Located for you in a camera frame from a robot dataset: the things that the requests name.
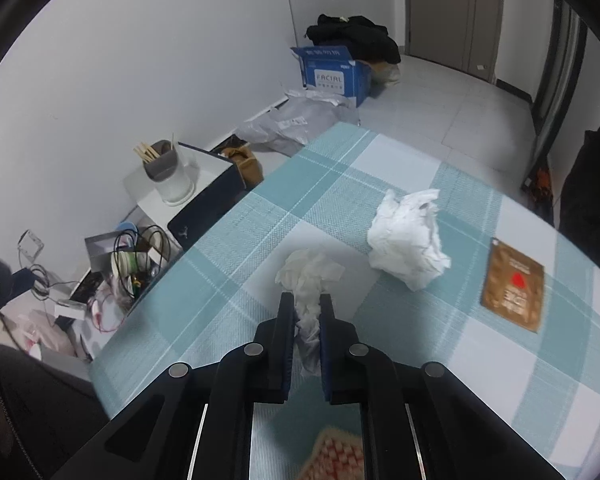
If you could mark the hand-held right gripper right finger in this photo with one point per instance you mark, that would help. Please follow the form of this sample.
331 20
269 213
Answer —
330 355

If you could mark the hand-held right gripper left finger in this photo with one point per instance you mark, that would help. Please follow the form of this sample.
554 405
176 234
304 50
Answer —
280 350

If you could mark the small white tissue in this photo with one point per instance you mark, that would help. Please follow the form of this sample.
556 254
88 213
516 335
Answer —
307 272

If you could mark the red checkered sachet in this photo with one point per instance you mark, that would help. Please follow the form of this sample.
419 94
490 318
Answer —
335 455

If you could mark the large crumpled white tissue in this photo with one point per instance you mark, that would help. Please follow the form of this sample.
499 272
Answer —
407 242

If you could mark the dark blue flat box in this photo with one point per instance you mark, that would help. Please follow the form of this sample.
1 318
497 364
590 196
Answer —
205 205

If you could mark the green and white tape roll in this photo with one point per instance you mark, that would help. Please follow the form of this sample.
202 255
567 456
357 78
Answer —
130 265

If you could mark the brown paper bag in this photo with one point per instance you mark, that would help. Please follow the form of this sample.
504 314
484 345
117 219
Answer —
245 165

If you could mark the white cylindrical container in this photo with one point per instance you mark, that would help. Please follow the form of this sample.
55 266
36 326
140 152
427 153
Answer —
176 185

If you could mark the brown heart print sachet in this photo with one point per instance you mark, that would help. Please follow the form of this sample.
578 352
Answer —
512 285

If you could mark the white side table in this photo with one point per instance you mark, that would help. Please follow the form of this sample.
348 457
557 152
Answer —
145 200

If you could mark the grey open box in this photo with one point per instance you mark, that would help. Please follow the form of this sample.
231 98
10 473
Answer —
102 250

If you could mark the grey chopstick holder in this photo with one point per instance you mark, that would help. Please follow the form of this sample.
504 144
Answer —
161 162

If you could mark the grey plastic bags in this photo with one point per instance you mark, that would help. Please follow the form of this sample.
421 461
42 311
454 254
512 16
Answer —
290 125

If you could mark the bundle of wooden chopsticks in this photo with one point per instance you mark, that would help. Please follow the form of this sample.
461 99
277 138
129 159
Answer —
147 152

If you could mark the orange and black tool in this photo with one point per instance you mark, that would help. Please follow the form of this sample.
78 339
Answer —
537 185

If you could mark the blue cardboard box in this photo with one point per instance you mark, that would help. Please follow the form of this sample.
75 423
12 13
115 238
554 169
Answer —
332 77

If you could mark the beige bag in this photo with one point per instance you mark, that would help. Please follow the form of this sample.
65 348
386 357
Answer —
386 72

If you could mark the black hanging jacket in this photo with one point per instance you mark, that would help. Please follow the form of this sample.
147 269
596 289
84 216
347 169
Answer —
592 185

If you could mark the black clothes pile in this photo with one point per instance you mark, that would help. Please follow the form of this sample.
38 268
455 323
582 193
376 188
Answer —
355 35

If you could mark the grey room door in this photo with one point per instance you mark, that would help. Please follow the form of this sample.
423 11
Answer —
450 15

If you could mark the clear acrylic frame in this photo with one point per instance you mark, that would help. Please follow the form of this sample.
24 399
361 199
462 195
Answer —
30 247

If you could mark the dark sliding door frame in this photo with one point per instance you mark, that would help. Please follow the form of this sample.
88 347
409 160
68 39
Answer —
555 70

